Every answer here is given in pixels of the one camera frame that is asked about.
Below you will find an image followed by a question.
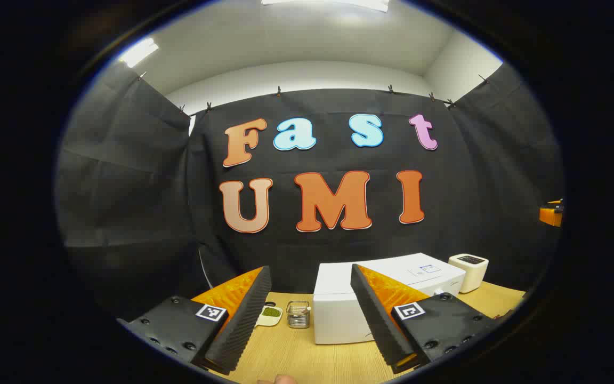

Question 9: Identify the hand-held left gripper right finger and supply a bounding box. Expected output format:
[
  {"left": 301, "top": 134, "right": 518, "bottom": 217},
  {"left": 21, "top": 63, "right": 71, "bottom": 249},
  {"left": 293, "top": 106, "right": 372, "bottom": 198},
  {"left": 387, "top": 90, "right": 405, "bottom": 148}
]
[{"left": 351, "top": 263, "right": 499, "bottom": 375}]

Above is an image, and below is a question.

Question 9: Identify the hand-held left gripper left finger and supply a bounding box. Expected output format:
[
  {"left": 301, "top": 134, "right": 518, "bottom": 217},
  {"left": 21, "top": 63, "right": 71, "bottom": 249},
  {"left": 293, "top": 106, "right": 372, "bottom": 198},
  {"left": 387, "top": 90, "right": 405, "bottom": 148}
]
[{"left": 117, "top": 266, "right": 272, "bottom": 375}]

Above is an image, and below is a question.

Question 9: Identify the white microwave oven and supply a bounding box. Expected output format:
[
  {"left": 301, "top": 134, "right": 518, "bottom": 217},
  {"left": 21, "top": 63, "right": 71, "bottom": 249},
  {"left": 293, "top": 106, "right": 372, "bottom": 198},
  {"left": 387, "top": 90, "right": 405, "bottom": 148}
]
[{"left": 313, "top": 253, "right": 466, "bottom": 345}]

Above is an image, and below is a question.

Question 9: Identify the white dish with green filling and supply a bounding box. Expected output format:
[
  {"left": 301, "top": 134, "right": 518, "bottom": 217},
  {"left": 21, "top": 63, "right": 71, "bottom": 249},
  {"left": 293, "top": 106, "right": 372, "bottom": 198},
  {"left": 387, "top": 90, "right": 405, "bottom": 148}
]
[{"left": 256, "top": 302, "right": 284, "bottom": 327}]

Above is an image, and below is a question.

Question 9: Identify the metal mesh basket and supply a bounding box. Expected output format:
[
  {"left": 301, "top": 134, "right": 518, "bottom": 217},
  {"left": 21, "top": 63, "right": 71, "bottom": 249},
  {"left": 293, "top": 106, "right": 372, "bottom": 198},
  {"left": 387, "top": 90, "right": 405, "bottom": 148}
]
[{"left": 286, "top": 301, "right": 311, "bottom": 329}]

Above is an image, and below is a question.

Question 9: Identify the white toaster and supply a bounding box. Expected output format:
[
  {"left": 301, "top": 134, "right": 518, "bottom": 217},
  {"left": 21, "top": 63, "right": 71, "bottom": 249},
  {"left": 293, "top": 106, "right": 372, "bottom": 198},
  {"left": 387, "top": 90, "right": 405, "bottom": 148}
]
[{"left": 448, "top": 254, "right": 489, "bottom": 293}]

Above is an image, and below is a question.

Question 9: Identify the row of black clips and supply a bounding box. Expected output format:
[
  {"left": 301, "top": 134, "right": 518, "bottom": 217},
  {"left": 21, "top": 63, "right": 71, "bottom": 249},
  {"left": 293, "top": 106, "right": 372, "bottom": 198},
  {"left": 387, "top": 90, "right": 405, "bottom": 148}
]
[{"left": 138, "top": 71, "right": 489, "bottom": 115}]

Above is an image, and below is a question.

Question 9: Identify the ceiling light panel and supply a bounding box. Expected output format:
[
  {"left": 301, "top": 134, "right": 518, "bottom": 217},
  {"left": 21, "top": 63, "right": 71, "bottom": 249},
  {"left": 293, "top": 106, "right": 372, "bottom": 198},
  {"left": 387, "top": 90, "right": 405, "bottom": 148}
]
[
  {"left": 119, "top": 37, "right": 159, "bottom": 68},
  {"left": 262, "top": 0, "right": 390, "bottom": 12}
]

